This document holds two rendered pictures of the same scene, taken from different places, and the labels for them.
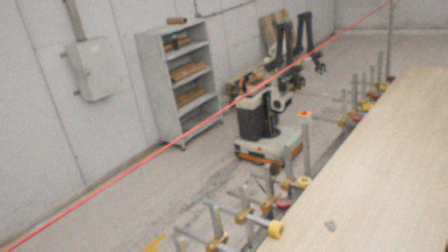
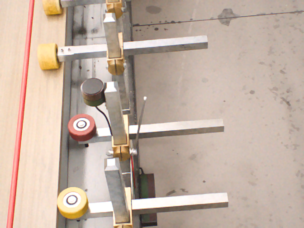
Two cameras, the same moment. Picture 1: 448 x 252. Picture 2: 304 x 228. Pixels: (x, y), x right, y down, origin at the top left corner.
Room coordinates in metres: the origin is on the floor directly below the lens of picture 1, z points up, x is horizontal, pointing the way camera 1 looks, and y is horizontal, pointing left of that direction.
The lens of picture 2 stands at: (2.67, -0.80, 2.31)
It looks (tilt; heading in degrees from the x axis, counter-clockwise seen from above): 52 degrees down; 141
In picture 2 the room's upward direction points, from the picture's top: 6 degrees counter-clockwise
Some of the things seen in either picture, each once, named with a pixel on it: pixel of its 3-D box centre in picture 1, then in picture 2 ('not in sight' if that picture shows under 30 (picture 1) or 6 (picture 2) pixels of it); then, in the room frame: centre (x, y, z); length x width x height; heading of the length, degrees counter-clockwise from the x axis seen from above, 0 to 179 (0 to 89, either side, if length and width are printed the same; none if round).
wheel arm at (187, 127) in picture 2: (255, 200); (150, 131); (1.81, -0.12, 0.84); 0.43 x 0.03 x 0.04; 49
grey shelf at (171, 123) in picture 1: (183, 83); not in sight; (4.69, 0.46, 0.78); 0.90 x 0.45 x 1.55; 139
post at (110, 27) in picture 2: (248, 220); (117, 72); (1.59, -0.05, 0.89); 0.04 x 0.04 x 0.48; 49
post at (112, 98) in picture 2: (270, 197); (120, 138); (1.78, -0.21, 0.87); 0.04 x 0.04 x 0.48; 49
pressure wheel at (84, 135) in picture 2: (283, 208); (83, 134); (1.68, -0.27, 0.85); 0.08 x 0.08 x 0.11
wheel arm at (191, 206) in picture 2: (278, 181); (148, 206); (1.99, -0.30, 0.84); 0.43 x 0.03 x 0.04; 49
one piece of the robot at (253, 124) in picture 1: (260, 108); not in sight; (3.85, -0.44, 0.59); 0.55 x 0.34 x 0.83; 139
